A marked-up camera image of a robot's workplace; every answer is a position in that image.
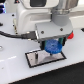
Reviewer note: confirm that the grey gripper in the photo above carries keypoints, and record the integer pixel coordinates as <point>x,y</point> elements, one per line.
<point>49,30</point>

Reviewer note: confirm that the blue plastic gear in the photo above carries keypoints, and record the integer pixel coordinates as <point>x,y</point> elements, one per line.
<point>53,46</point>

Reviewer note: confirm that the red plastic gear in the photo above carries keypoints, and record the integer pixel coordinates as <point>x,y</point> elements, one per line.
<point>71,36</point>

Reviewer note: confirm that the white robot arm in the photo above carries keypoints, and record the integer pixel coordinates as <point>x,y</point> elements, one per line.
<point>44,19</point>

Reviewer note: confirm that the left metal peg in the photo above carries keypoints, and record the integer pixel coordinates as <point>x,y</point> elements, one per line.
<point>35,57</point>

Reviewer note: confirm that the black-framed peg base plate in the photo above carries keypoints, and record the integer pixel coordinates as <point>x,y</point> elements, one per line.
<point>43,58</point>

